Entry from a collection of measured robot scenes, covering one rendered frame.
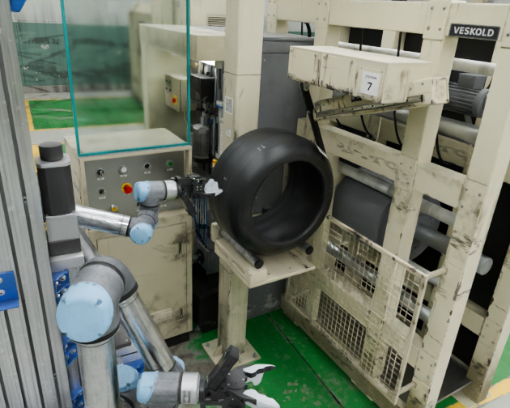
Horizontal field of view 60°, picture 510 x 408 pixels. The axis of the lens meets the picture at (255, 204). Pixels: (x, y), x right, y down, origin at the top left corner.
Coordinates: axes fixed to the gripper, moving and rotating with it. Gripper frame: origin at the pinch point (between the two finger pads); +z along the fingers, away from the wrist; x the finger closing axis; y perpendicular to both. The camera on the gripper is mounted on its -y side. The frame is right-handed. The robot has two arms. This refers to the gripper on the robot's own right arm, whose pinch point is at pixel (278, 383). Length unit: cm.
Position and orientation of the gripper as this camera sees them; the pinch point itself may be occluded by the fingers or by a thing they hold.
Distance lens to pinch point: 122.0
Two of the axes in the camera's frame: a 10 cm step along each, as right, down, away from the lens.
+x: 0.3, 2.8, -9.6
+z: 10.0, 0.4, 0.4
